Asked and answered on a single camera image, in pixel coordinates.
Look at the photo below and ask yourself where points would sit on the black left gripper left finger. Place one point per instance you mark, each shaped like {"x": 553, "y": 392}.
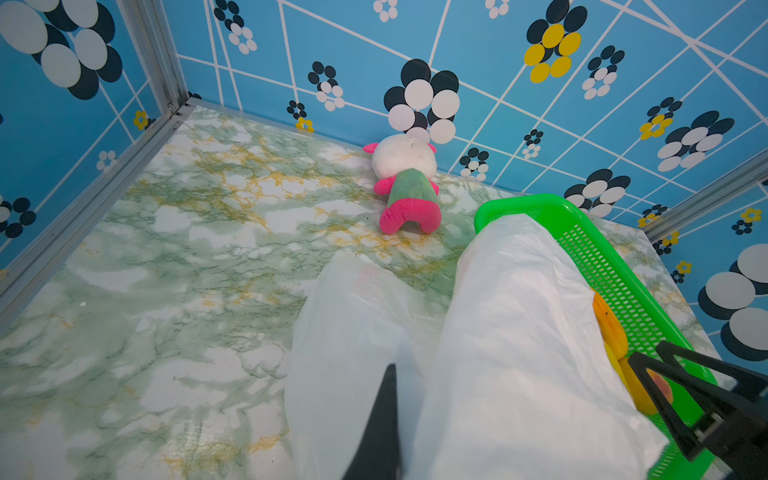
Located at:
{"x": 378, "y": 455}

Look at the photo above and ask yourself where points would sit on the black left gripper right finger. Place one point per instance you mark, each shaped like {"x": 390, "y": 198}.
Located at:
{"x": 733, "y": 425}

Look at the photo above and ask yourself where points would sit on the long yellow fruit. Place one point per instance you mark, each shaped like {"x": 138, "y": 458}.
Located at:
{"x": 618, "y": 369}

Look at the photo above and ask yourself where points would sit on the white plastic bag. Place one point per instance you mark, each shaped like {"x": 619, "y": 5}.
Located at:
{"x": 511, "y": 382}

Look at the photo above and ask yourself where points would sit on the green plastic mesh basket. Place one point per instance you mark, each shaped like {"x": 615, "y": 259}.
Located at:
{"x": 642, "y": 317}

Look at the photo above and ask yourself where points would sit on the pink white plush toy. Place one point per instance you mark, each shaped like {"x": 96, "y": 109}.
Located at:
{"x": 405, "y": 168}

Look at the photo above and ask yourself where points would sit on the aluminium frame post right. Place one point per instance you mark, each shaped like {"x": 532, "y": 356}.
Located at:
{"x": 731, "y": 185}

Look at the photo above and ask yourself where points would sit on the aluminium frame post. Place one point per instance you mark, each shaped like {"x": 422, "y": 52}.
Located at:
{"x": 88, "y": 91}
{"x": 731, "y": 185}

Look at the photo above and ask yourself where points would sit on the aluminium frame post left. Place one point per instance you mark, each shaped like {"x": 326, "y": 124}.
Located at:
{"x": 88, "y": 91}

